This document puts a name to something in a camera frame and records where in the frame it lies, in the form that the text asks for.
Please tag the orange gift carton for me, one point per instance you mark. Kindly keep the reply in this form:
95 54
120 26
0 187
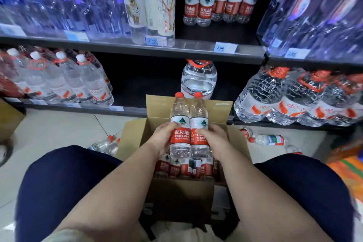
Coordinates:
346 171

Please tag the person's left forearm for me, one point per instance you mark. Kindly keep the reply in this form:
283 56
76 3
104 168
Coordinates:
113 199

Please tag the person's left leg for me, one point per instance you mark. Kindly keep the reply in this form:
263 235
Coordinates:
56 188

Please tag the brown cardboard box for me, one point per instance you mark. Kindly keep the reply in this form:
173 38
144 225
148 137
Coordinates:
181 199

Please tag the person's right hand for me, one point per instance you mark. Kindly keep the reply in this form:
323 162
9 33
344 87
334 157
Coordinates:
218 142

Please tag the open cardboard carton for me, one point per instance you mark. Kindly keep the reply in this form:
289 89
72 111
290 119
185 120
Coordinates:
10 120

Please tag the row of blue-tinted bottles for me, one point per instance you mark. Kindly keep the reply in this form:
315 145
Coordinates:
312 15
56 0

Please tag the blue-edged white price tag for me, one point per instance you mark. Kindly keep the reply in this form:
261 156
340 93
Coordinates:
12 30
156 41
12 100
72 105
116 108
38 102
76 35
297 53
225 47

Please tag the person's right leg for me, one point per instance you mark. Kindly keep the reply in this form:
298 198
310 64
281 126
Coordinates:
312 188

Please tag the person's pale shirt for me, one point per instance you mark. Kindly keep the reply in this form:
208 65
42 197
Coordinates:
175 234

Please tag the person's leg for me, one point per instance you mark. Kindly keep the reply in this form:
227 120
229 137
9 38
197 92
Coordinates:
312 188
56 188

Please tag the large jugs group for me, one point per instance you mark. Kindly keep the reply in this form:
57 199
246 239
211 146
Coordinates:
297 100

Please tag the person's right forearm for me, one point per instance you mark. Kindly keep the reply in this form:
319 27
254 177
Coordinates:
261 205

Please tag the person's left hand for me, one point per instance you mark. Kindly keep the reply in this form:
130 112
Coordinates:
160 139

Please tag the red-label water bottles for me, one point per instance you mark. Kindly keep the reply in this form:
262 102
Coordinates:
175 169

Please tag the cluster of white-capped print bottles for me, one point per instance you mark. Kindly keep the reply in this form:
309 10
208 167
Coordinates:
150 9

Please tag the large bottles group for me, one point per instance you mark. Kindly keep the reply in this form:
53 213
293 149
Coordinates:
62 80

